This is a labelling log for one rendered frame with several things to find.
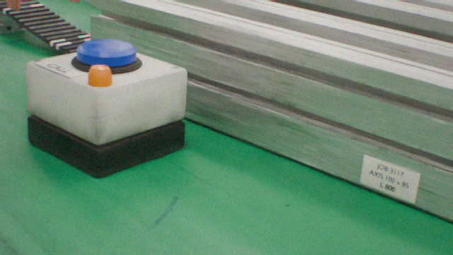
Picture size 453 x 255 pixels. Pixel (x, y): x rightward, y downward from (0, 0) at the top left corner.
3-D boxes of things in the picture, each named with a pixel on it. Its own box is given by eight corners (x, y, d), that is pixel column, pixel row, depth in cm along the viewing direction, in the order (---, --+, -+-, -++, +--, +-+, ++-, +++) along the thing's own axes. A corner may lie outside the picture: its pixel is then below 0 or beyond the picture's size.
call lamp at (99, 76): (83, 82, 43) (83, 64, 42) (101, 78, 44) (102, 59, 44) (98, 88, 42) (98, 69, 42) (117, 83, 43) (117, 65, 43)
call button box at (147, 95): (26, 142, 49) (23, 57, 46) (129, 112, 56) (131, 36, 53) (98, 180, 44) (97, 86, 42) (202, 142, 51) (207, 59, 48)
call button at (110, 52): (65, 71, 47) (64, 42, 46) (110, 61, 50) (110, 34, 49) (102, 85, 45) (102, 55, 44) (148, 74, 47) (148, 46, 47)
